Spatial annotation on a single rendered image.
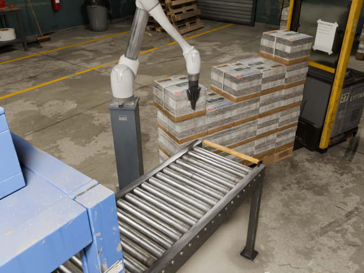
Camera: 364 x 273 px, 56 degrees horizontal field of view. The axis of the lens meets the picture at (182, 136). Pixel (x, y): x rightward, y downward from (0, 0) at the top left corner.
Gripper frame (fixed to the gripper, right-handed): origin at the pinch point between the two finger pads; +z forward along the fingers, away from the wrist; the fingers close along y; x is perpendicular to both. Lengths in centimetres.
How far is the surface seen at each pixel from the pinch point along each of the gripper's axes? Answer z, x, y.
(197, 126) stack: 23.9, -5.7, -8.8
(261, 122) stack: 41, -6, -83
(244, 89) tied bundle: 1, -6, -56
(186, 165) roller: 17, 46, 35
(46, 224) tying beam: -59, 141, 129
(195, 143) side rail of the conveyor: 16.0, 27.5, 15.8
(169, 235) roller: 17, 92, 74
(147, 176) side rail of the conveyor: 16, 44, 62
